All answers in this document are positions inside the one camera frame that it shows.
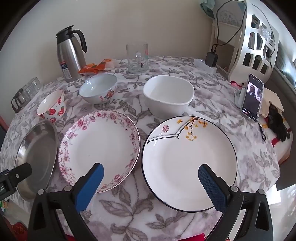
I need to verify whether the white power strip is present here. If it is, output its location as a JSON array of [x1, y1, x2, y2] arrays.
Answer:
[[194, 58, 218, 74]]

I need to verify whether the red patterned cloth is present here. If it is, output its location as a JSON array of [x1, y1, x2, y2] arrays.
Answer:
[[10, 222, 30, 241]]

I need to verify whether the clear glass mug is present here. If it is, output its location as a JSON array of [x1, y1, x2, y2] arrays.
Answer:
[[126, 42, 149, 74]]

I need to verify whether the short black cable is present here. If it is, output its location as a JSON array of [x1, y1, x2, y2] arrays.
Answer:
[[258, 123, 267, 141]]

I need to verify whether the light blue strawberry bowl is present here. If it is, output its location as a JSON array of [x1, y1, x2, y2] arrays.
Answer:
[[79, 74, 118, 105]]

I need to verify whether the black charger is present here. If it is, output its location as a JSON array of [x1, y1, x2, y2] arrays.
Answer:
[[205, 51, 218, 67]]

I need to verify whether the pink floral plate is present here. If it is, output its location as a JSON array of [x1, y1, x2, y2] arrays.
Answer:
[[58, 110, 141, 194]]

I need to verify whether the small glass cup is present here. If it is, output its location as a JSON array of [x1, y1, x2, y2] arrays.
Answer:
[[22, 84, 36, 98], [29, 77, 43, 93]]

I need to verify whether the smartphone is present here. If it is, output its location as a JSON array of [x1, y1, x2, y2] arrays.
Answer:
[[240, 74, 264, 122]]

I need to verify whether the red trimmed white cloth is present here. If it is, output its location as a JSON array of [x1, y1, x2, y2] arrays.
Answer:
[[268, 128, 292, 165]]

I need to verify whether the black cloth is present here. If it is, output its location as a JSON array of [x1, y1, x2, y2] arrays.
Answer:
[[267, 104, 291, 143]]

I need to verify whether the stainless steel thermos jug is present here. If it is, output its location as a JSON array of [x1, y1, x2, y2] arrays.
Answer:
[[56, 25, 88, 82]]

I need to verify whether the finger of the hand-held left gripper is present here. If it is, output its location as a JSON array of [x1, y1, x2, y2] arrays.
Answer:
[[13, 162, 32, 186]]

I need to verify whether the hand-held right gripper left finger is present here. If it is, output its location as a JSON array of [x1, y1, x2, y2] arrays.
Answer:
[[27, 163, 104, 241]]

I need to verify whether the beige paper bag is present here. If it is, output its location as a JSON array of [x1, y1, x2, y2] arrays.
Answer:
[[261, 87, 285, 116]]

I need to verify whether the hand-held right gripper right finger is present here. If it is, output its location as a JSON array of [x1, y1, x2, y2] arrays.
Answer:
[[198, 164, 274, 241]]

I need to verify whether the stainless steel plate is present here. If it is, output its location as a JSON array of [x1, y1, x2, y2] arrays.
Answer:
[[14, 121, 58, 202]]

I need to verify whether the small red strawberry bowl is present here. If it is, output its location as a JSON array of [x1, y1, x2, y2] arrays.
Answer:
[[36, 89, 67, 123]]

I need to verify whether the white plate yellow flower print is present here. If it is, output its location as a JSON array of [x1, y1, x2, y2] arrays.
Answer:
[[142, 116, 238, 212]]

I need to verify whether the pale phone stand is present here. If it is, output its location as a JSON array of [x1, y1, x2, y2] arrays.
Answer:
[[234, 83, 248, 109]]

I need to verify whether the teal cloth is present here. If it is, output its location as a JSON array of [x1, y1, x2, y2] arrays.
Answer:
[[200, 0, 218, 18]]

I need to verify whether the white square bowl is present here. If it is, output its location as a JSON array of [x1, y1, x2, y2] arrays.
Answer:
[[143, 75, 195, 119]]

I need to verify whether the dark brown panel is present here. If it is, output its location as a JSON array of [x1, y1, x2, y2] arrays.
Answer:
[[276, 177, 296, 191]]

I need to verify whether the black charger cable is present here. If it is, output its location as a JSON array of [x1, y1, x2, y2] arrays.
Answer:
[[209, 0, 277, 68]]

